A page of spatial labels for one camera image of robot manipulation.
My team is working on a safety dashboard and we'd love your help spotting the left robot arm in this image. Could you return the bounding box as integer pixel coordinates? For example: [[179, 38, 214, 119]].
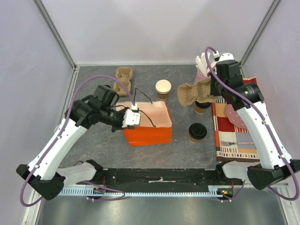
[[16, 85, 141, 200]]

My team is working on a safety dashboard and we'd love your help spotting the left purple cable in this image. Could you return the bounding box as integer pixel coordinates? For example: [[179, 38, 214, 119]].
[[20, 75, 139, 207]]

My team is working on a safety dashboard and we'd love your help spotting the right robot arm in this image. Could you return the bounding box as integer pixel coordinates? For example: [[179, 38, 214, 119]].
[[210, 59, 300, 190]]

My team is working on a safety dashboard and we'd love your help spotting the patterned orange cloth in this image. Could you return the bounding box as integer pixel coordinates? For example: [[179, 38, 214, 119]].
[[210, 76, 278, 168]]

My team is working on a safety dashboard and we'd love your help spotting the brown paper cup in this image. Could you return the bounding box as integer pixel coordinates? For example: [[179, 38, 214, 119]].
[[189, 135, 205, 143], [195, 105, 208, 114], [155, 79, 172, 100]]

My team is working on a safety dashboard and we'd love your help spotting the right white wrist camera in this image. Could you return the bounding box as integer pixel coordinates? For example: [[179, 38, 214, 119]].
[[213, 51, 234, 62]]

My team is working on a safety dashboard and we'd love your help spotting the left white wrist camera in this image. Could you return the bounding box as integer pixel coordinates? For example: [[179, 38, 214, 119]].
[[122, 104, 141, 128]]

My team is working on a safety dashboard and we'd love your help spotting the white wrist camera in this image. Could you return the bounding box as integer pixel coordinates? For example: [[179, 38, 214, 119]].
[[122, 104, 141, 128], [213, 51, 234, 62]]

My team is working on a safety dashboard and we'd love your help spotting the orange paper bag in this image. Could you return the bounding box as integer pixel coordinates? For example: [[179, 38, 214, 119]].
[[123, 90, 173, 147]]

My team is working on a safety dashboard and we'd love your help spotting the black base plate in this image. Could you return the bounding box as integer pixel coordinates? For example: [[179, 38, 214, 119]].
[[90, 168, 242, 192]]

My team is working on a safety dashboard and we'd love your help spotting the cardboard cup carrier stack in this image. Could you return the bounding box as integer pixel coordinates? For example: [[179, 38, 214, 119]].
[[113, 67, 133, 96]]

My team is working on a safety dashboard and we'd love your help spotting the pink dotted plate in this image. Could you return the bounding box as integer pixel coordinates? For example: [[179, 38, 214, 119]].
[[225, 105, 247, 128]]

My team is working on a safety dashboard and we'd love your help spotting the pink straw holder cup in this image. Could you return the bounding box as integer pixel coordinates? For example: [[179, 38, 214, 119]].
[[194, 70, 210, 85]]

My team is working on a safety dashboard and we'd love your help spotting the aluminium cable duct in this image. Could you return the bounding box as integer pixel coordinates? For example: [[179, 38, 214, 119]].
[[59, 185, 223, 197]]

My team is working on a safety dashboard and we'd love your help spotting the black cup lid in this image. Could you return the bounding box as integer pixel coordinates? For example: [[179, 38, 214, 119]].
[[188, 123, 207, 140], [195, 101, 211, 109]]

